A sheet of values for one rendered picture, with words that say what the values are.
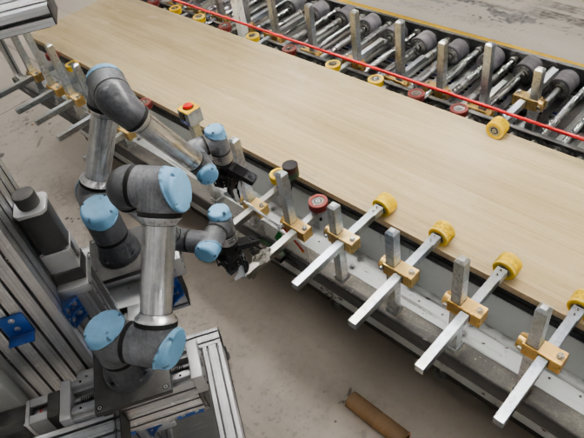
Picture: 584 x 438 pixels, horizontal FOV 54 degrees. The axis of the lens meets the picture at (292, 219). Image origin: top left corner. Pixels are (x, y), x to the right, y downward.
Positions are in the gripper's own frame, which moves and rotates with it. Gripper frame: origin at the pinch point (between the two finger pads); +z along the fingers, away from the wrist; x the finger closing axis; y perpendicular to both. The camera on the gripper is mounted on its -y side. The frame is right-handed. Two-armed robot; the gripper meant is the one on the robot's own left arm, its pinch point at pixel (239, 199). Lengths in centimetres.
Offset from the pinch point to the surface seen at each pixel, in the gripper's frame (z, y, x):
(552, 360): -3, -121, 38
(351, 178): 3.8, -37.7, -27.2
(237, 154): -17.1, 0.7, -7.7
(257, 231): 23.7, -0.9, -5.2
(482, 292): -2, -98, 19
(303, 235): 8.0, -29.1, 4.6
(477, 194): 4, -87, -31
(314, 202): 3.5, -28.1, -10.0
